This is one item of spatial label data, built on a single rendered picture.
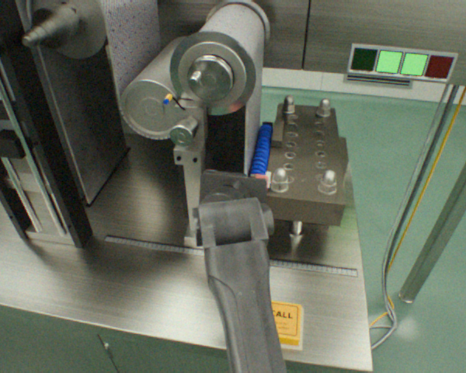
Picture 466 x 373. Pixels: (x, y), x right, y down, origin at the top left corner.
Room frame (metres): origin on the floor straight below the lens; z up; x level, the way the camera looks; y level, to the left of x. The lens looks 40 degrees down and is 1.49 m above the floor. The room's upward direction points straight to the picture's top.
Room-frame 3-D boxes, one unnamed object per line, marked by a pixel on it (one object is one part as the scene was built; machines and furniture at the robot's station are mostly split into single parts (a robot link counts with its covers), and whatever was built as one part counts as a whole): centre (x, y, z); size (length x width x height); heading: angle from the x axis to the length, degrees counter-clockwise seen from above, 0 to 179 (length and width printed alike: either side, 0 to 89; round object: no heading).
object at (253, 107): (0.68, -0.05, 1.11); 0.23 x 0.01 x 0.18; 170
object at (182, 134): (0.51, 0.08, 1.18); 0.04 x 0.02 x 0.04; 80
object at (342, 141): (0.71, -0.26, 0.96); 0.10 x 0.03 x 0.11; 170
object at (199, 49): (0.70, 0.01, 1.25); 0.26 x 0.12 x 0.12; 170
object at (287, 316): (0.32, -0.08, 0.91); 0.07 x 0.07 x 0.02; 80
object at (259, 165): (0.68, -0.07, 1.03); 0.21 x 0.04 x 0.03; 170
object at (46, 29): (0.54, 0.30, 1.33); 0.06 x 0.03 x 0.03; 170
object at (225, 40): (0.58, 0.03, 1.25); 0.15 x 0.01 x 0.15; 80
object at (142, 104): (0.72, 0.13, 1.17); 0.26 x 0.12 x 0.12; 170
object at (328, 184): (0.54, -0.19, 1.05); 0.04 x 0.04 x 0.04
